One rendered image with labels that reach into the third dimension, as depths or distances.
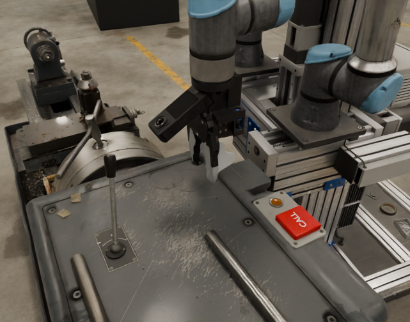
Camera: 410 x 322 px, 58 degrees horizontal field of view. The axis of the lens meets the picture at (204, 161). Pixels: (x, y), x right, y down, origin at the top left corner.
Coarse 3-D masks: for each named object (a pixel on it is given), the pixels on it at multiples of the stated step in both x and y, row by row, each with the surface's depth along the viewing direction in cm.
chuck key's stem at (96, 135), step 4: (88, 116) 87; (92, 116) 86; (88, 120) 86; (92, 120) 86; (88, 124) 87; (92, 124) 87; (96, 124) 88; (96, 128) 88; (92, 132) 88; (96, 132) 89; (92, 136) 90; (96, 136) 89; (100, 136) 90; (96, 140) 91; (100, 140) 91; (100, 144) 92
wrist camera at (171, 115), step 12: (180, 96) 65; (192, 96) 63; (204, 96) 62; (168, 108) 64; (180, 108) 63; (192, 108) 62; (204, 108) 64; (156, 120) 64; (168, 120) 63; (180, 120) 62; (156, 132) 62; (168, 132) 62
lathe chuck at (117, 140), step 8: (104, 136) 95; (112, 136) 95; (120, 136) 96; (128, 136) 97; (88, 144) 93; (112, 144) 92; (120, 144) 92; (128, 144) 93; (136, 144) 94; (144, 144) 97; (152, 144) 101; (80, 152) 92; (88, 152) 91; (96, 152) 90; (104, 152) 90; (160, 152) 101; (64, 160) 94; (80, 160) 90; (88, 160) 89; (72, 168) 90; (80, 168) 88; (64, 176) 91; (72, 176) 89; (56, 184) 94; (64, 184) 90
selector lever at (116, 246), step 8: (112, 184) 62; (112, 192) 62; (112, 200) 62; (112, 208) 63; (112, 216) 63; (112, 224) 63; (112, 232) 63; (112, 240) 64; (112, 248) 63; (120, 248) 63; (112, 256) 62; (120, 256) 63
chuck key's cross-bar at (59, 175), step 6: (96, 108) 92; (96, 114) 90; (90, 126) 86; (90, 132) 85; (84, 138) 82; (78, 144) 79; (84, 144) 80; (78, 150) 77; (72, 156) 74; (66, 162) 71; (60, 168) 69; (66, 168) 70; (60, 174) 67
